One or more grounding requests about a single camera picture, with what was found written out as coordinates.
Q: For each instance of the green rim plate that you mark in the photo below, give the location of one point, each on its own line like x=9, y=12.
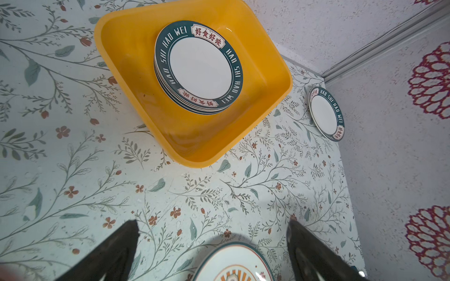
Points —
x=185, y=107
x=326, y=113
x=198, y=65

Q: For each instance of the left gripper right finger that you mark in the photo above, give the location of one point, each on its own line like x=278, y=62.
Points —
x=312, y=260

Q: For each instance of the sunburst plate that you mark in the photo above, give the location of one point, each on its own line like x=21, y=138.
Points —
x=235, y=261

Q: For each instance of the yellow plastic bin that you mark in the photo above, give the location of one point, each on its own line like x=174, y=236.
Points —
x=126, y=41

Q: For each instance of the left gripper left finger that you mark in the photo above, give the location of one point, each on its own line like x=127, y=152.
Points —
x=112, y=260

